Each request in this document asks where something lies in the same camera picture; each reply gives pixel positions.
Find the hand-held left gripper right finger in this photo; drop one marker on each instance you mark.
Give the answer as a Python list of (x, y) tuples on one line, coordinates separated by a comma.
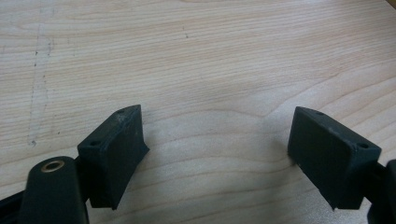
[(327, 155)]

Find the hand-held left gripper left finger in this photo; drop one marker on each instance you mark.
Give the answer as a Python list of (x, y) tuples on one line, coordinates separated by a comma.
[(115, 155)]

